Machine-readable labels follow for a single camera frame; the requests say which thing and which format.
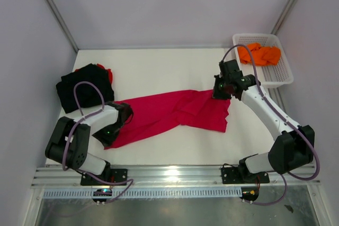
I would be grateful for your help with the black folded t shirt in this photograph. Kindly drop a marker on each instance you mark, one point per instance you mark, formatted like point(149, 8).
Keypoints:
point(87, 96)

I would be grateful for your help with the orange t shirt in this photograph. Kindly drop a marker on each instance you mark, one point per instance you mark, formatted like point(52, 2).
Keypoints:
point(263, 56)

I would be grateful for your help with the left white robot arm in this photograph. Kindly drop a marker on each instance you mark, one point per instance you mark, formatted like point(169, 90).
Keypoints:
point(69, 142)

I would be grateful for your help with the right black controller board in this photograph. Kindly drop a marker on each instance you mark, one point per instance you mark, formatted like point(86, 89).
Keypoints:
point(249, 194)

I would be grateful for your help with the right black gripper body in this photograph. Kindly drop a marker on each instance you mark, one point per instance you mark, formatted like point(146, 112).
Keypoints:
point(221, 90)

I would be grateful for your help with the aluminium front rail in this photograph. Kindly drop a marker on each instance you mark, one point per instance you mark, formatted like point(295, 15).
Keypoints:
point(147, 176)

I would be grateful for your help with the white perforated plastic basket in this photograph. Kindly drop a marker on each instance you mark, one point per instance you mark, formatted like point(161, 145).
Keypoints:
point(271, 76)

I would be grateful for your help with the black controller board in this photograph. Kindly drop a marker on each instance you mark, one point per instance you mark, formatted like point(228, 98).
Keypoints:
point(249, 194)
point(102, 195)

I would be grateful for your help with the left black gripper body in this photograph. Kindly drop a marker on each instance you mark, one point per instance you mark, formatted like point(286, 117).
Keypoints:
point(108, 134)

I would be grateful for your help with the red folded t shirt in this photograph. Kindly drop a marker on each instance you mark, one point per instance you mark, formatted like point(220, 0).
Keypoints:
point(95, 71)

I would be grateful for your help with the aluminium side rail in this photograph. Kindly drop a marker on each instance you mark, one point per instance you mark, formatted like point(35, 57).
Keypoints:
point(276, 95)

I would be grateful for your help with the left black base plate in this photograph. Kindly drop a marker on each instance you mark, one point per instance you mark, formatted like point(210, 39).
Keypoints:
point(119, 177)

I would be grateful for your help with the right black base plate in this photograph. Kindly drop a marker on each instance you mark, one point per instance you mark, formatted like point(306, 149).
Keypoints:
point(231, 174)

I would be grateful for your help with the left black controller board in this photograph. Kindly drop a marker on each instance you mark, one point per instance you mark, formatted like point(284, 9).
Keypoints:
point(102, 195)

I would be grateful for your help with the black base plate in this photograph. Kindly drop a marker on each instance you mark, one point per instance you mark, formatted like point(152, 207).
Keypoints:
point(231, 174)
point(119, 177)

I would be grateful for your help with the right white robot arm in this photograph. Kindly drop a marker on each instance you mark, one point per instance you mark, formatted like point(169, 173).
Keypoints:
point(293, 144)

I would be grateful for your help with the magenta t shirt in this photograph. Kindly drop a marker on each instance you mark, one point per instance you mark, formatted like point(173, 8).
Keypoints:
point(156, 114)

